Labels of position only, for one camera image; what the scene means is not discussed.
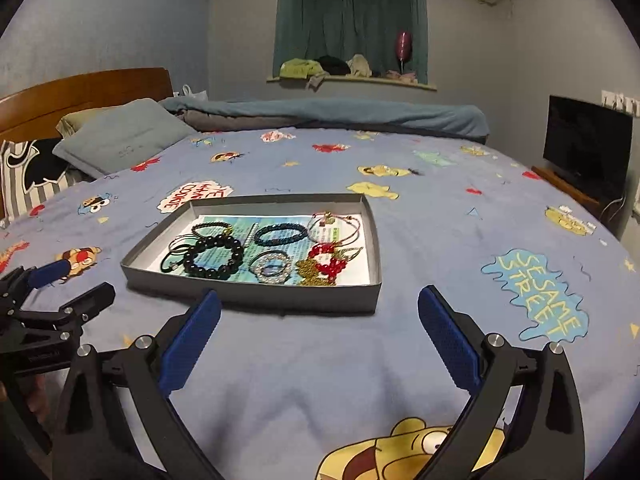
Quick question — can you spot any wall hook rack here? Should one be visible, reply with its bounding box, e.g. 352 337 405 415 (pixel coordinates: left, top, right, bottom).
601 91 640 117

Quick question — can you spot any black cloth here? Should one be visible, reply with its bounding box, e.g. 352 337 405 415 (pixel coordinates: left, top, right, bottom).
317 55 351 76

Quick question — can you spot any grey blue pillow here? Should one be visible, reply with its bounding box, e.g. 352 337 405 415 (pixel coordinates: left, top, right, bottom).
52 99 198 178

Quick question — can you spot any beige cloth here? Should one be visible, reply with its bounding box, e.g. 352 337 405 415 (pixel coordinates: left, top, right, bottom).
347 54 373 78

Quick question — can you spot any large black bead bracelet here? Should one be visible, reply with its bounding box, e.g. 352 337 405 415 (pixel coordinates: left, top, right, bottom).
182 235 246 281

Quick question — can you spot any blue duvet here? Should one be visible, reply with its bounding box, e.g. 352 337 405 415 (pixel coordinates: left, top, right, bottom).
160 97 488 139

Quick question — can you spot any wooden headboard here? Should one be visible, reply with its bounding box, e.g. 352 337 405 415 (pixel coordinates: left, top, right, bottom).
0 67 173 221

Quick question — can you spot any olive pillow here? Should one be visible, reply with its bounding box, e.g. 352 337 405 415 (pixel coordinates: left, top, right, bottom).
57 107 117 137

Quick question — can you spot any grey cardboard tray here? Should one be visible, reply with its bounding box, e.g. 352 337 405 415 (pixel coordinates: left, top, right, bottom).
121 192 383 316

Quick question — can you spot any wooden television stand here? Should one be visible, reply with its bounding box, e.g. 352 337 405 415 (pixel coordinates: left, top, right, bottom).
531 166 602 217

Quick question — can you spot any person's left hand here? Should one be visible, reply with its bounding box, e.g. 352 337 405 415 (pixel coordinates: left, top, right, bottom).
22 372 53 426

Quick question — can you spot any striped pillow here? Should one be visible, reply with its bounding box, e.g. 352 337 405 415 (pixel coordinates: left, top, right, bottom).
0 139 83 221

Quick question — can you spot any red bead gold chain necklace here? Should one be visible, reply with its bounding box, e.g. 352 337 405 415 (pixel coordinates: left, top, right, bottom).
295 242 364 287

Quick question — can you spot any white plastic bag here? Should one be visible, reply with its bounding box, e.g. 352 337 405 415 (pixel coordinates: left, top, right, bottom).
175 85 209 104

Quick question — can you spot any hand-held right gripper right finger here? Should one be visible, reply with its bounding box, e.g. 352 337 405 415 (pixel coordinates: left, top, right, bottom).
415 285 586 480

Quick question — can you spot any green cloth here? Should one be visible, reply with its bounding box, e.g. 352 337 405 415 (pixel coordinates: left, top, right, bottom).
280 58 326 80

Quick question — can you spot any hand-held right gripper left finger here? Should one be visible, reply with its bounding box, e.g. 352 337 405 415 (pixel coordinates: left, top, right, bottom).
52 289 226 480

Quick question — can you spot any pink string bracelet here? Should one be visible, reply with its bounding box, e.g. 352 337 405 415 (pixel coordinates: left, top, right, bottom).
306 211 363 247

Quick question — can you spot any cartoon printed blue bedsheet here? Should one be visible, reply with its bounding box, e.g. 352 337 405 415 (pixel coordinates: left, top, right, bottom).
0 127 640 480

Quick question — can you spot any clear crystal bead bracelet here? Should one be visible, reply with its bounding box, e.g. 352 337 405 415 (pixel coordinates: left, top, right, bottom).
248 252 292 284

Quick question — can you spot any window sill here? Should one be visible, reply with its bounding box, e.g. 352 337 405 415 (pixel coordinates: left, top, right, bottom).
266 76 437 92

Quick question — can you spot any small dark bead bracelet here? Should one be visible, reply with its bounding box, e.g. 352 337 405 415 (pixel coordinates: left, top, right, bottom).
192 220 234 242

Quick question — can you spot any black cord hair tie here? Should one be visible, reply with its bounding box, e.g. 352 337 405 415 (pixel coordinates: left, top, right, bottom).
160 234 202 274

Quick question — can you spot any black television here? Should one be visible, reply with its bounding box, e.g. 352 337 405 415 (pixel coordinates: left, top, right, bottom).
543 95 634 195

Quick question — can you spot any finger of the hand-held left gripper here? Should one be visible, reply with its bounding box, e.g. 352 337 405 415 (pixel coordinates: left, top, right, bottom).
0 259 71 311
15 282 117 345

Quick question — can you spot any dark blue bead bracelet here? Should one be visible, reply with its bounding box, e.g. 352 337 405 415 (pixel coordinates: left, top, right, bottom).
252 223 307 249

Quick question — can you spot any pink wine glass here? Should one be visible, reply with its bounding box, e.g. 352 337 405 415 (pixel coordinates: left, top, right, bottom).
396 31 414 74

